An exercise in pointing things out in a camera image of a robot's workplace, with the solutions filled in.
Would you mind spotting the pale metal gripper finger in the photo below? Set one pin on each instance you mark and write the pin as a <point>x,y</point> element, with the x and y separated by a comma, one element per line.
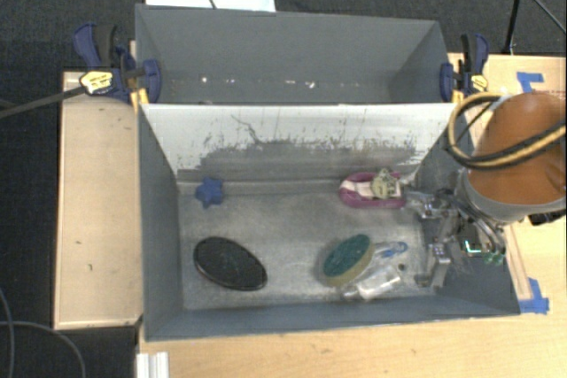
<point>436,267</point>
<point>426,204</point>

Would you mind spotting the black cylinder on white bracket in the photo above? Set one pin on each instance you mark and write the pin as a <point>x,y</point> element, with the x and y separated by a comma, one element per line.
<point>547,218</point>

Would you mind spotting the clear item with blue print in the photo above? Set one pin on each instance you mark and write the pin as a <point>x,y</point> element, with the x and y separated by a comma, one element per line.
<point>390,251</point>

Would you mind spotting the grey metal bin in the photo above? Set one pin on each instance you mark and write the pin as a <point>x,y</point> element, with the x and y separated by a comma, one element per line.
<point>283,230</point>

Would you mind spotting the blue star-shaped toy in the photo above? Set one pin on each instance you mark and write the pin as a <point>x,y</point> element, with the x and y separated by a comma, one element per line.
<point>209,191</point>

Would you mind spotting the pale wood flat board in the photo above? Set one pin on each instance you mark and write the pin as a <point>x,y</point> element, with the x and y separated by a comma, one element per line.
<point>97,208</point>

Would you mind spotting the black oval disc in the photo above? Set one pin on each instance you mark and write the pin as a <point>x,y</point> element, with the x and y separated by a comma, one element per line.
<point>229,263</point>

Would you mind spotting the small beige toy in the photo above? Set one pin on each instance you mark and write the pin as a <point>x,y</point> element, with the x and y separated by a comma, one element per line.
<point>384,185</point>

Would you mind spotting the green and yellow round sponge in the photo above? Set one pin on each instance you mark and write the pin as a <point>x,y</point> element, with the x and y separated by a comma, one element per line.
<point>347,260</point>

